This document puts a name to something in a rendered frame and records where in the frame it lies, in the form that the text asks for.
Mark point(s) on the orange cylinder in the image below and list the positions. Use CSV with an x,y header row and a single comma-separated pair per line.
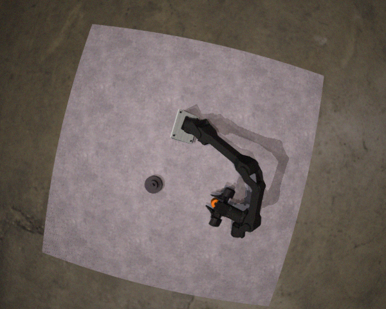
x,y
214,200

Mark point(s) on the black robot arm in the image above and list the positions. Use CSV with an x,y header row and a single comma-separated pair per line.
x,y
244,221

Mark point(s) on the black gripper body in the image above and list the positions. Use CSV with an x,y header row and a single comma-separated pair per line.
x,y
227,194

